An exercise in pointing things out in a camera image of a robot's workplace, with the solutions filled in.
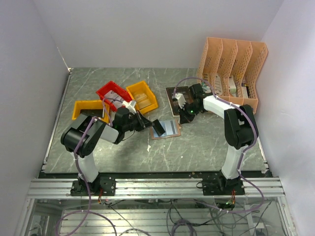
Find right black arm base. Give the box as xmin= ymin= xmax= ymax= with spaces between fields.
xmin=196 ymin=178 xmax=245 ymax=196

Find peach file organizer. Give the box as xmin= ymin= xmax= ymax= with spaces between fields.
xmin=197 ymin=37 xmax=268 ymax=113

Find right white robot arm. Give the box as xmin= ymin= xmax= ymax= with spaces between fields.
xmin=172 ymin=84 xmax=258 ymax=196

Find white silver VIP card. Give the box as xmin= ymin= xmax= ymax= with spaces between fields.
xmin=164 ymin=119 xmax=179 ymax=136

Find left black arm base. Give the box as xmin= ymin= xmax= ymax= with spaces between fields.
xmin=70 ymin=175 xmax=116 ymax=197

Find black book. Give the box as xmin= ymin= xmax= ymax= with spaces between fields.
xmin=166 ymin=86 xmax=193 ymax=118

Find pink leather card holder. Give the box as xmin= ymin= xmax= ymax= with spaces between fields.
xmin=150 ymin=119 xmax=181 ymax=140

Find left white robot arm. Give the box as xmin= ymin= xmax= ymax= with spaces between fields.
xmin=61 ymin=106 xmax=165 ymax=196

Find yellow bin with cards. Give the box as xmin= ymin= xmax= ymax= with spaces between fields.
xmin=126 ymin=81 xmax=158 ymax=115

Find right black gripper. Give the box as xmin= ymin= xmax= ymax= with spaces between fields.
xmin=177 ymin=101 xmax=202 ymax=124

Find tangled floor cables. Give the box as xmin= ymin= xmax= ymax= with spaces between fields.
xmin=98 ymin=196 xmax=271 ymax=236

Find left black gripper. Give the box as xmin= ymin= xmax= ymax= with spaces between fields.
xmin=123 ymin=110 xmax=155 ymax=132

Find aluminium frame rail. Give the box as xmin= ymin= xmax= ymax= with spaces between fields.
xmin=27 ymin=177 xmax=285 ymax=200

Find red bin with cards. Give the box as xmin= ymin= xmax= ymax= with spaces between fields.
xmin=96 ymin=81 xmax=132 ymax=112

